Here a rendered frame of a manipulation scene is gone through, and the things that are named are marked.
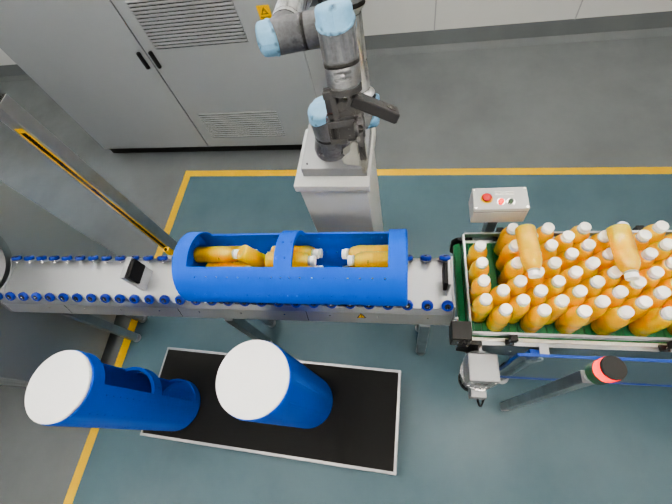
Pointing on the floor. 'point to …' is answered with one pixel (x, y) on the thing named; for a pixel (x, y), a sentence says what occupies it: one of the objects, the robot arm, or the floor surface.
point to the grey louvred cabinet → (165, 72)
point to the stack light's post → (548, 390)
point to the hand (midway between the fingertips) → (366, 166)
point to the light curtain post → (78, 169)
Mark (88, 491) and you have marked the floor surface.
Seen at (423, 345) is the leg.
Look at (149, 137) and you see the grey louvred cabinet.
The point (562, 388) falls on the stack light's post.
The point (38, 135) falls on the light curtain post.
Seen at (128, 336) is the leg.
